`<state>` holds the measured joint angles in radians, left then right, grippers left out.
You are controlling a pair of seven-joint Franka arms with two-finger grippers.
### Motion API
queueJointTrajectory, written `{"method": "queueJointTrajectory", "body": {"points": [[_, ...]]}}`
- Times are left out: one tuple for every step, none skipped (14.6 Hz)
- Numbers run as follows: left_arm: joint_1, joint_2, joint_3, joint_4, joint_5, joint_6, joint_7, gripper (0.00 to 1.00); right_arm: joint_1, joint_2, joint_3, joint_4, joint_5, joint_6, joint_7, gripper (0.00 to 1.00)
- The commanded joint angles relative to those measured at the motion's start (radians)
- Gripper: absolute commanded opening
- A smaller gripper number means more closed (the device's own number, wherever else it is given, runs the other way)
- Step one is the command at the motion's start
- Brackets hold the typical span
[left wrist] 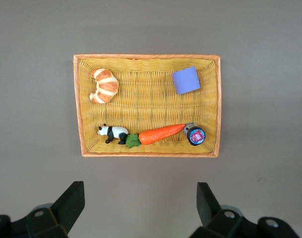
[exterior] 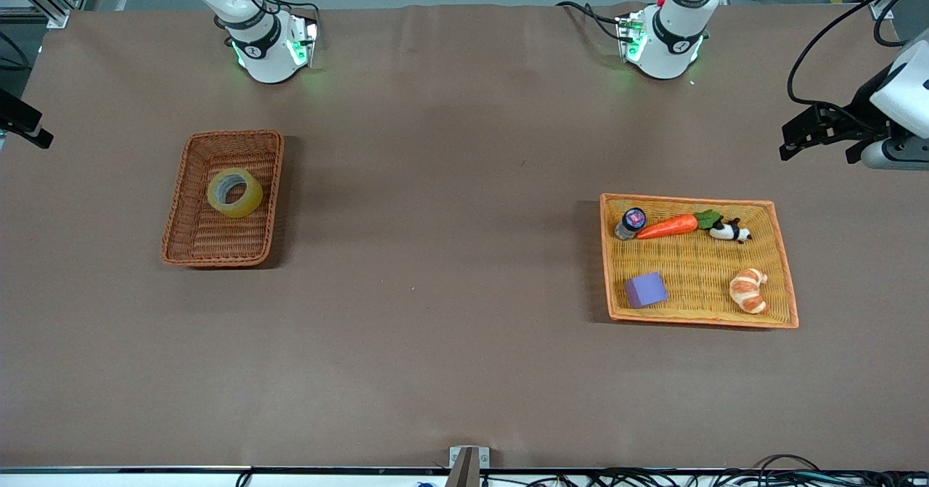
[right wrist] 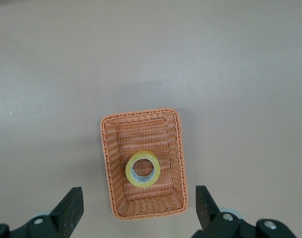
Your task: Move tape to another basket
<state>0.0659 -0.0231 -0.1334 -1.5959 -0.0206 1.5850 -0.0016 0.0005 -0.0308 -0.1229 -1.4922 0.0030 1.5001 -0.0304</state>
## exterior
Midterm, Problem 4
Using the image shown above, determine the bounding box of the grey base connector plate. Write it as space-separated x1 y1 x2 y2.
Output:
289 14 319 67
615 9 647 63

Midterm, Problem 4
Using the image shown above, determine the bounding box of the black white panda figurine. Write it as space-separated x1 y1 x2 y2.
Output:
709 217 753 245

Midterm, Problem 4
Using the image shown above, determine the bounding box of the yellowish clear tape roll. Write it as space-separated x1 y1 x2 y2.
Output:
207 168 264 219

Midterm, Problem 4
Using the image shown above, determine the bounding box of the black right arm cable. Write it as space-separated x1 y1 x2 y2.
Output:
0 31 31 73

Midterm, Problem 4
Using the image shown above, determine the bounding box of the black cable bundle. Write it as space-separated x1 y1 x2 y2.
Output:
479 454 929 487

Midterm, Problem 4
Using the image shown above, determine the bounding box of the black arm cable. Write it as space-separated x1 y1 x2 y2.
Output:
0 31 31 73
787 0 922 118

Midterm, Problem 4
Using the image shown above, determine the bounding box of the orange toy carrot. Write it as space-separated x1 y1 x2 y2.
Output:
636 210 724 240

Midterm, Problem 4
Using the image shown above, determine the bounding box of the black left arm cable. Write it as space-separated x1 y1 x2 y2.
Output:
787 0 922 118

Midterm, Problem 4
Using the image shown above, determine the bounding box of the brown table cover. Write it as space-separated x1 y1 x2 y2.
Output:
0 2 929 471

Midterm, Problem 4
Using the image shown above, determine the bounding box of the toy croissant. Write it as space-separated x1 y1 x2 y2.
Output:
729 268 769 315

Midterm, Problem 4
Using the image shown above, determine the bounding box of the metal table edge bracket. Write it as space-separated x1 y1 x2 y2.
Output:
449 446 491 487

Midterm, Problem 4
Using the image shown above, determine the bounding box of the purple cube block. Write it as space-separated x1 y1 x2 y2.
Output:
624 271 669 309

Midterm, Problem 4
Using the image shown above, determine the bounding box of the orange wicker tray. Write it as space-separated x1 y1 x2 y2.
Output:
599 193 800 330

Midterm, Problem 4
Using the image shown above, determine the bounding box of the brown wicker basket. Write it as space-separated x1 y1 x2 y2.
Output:
160 130 285 268

